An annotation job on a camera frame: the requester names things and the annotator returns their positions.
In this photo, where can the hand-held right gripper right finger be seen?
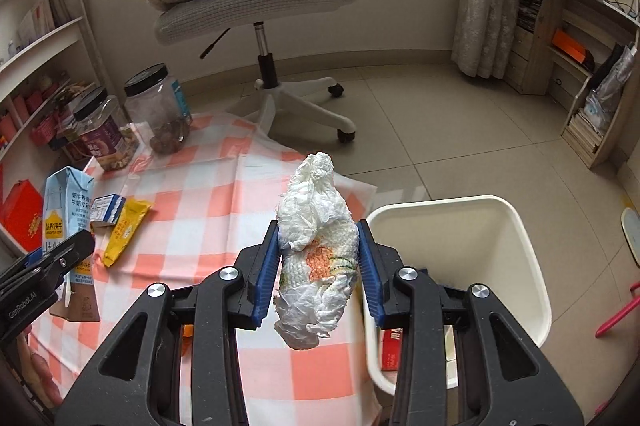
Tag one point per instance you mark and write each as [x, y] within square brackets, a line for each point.
[370, 277]

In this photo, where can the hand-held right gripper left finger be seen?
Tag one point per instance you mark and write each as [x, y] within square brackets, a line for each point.
[265, 277]

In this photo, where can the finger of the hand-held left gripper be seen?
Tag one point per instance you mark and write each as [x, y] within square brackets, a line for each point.
[60, 257]

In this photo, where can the light blue milk carton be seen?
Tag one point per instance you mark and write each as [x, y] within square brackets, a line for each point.
[62, 206]

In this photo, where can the white tissue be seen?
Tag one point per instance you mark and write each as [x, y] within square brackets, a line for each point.
[315, 226]

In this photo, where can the red snack bag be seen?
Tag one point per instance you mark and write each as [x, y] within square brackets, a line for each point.
[391, 351]

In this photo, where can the white plastic bin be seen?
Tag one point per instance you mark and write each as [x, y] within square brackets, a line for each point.
[500, 256]

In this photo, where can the red gift box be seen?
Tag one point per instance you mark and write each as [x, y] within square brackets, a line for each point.
[22, 211]

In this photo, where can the small blue white box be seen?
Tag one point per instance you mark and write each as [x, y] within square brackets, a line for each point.
[107, 208]

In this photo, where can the yellow snack wrapper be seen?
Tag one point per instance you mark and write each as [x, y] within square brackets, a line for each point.
[125, 231]

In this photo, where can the orange white checkered tablecloth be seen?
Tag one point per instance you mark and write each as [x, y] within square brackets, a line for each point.
[210, 206]

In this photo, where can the orange peel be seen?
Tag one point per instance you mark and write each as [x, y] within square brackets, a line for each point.
[187, 331]

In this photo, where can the purple label nut jar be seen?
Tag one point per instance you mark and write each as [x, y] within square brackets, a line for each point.
[107, 140]

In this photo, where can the clear plastic nut jar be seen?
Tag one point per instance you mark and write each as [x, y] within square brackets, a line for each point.
[160, 115]

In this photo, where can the white bookshelf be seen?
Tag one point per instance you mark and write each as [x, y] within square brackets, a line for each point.
[45, 40]

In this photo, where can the stack of books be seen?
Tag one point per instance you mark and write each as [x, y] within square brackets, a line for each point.
[582, 131]

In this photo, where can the grey office chair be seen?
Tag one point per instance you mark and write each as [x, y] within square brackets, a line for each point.
[250, 13]

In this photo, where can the white round seat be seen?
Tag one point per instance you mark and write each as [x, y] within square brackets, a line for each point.
[631, 236]

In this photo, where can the orange flat box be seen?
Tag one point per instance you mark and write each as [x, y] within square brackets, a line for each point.
[567, 45]

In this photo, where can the wooden shelf unit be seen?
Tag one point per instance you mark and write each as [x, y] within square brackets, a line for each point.
[550, 5]

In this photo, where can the pink metal frame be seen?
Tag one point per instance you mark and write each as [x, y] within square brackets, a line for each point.
[617, 311]

